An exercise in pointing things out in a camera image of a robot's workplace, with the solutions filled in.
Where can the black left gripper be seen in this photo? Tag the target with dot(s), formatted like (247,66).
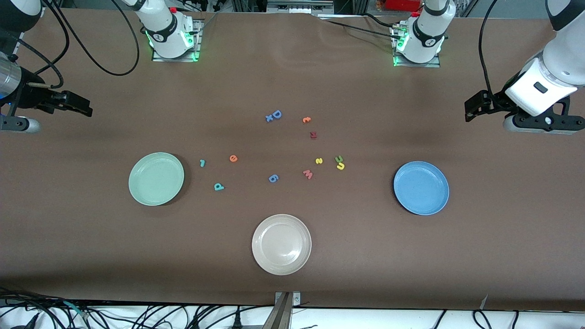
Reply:
(492,101)

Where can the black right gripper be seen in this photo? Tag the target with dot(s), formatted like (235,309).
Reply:
(33,95)

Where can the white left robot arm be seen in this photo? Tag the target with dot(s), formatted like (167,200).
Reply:
(427,32)

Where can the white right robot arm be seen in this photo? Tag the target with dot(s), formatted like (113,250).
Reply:
(164,27)

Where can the blue plate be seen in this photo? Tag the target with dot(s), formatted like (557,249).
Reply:
(420,189)

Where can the mint green plate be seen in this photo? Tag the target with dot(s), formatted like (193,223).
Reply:
(155,180)

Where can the red background box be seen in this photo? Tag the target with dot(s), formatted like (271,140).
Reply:
(402,4)

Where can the pink foam letter W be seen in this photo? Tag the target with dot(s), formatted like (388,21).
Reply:
(307,173)

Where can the white tape scrap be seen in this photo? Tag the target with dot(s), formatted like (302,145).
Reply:
(484,301)

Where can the blue foam letter D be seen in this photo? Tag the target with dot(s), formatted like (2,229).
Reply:
(273,114)

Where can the blue foam number 6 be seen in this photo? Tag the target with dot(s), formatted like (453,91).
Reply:
(273,178)

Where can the beige plate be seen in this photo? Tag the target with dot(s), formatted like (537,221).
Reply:
(281,244)

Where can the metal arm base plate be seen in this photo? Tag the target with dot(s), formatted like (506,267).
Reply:
(199,41)
(417,65)

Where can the aluminium background frame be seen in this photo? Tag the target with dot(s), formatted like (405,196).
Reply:
(299,5)

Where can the aluminium edge bracket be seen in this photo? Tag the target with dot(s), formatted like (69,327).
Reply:
(283,310)

